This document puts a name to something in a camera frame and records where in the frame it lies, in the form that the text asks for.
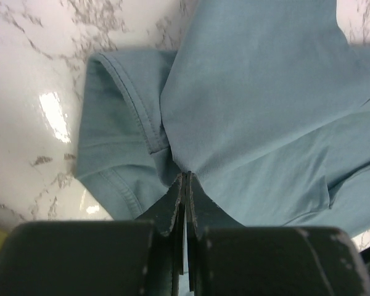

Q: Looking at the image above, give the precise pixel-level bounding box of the blue-grey t-shirt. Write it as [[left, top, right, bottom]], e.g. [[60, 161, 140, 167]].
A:
[[75, 0, 370, 296]]

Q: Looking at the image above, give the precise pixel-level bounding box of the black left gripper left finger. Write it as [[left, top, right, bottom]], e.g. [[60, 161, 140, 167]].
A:
[[0, 174, 185, 295]]

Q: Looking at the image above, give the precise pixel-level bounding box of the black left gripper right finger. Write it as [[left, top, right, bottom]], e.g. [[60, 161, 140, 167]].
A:
[[185, 173, 370, 295]]

